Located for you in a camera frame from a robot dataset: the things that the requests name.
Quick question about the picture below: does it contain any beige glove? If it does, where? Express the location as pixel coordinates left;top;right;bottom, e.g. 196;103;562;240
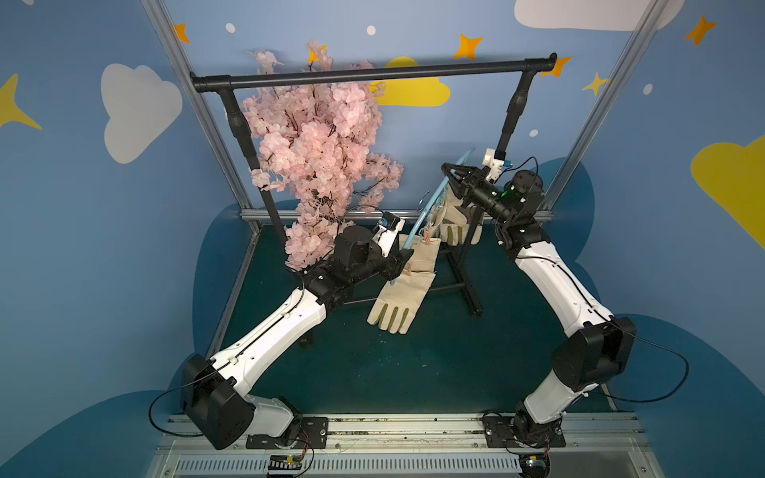
367;272;435;335
404;236;441;274
430;186;475;246

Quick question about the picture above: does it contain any light blue wavy clip hanger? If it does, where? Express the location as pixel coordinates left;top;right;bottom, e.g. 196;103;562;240
404;147;475;250

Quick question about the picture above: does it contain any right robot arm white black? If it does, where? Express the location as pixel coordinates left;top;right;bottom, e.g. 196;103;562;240
442;163;637;447

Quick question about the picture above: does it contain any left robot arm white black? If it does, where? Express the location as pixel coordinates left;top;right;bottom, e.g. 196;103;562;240
180;214;414;450

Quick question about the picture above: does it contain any black garment rack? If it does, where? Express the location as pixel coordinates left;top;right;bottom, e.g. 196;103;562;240
190;54;558;357

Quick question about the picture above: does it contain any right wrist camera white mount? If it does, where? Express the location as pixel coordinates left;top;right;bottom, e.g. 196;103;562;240
482;149;511;183

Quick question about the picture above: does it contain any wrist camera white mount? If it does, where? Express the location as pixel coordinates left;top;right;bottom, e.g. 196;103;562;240
373;211;404;258
482;149;511;183

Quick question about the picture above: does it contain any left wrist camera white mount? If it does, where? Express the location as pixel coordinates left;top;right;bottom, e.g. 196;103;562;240
373;211;404;258

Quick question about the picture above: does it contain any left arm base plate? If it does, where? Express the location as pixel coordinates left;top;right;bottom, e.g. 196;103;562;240
246;416;329;449

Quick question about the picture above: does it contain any aluminium front rail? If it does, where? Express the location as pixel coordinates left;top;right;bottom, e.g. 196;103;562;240
147;412;663;477

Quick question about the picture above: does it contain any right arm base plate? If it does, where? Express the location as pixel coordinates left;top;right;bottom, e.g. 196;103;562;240
480;411;566;449

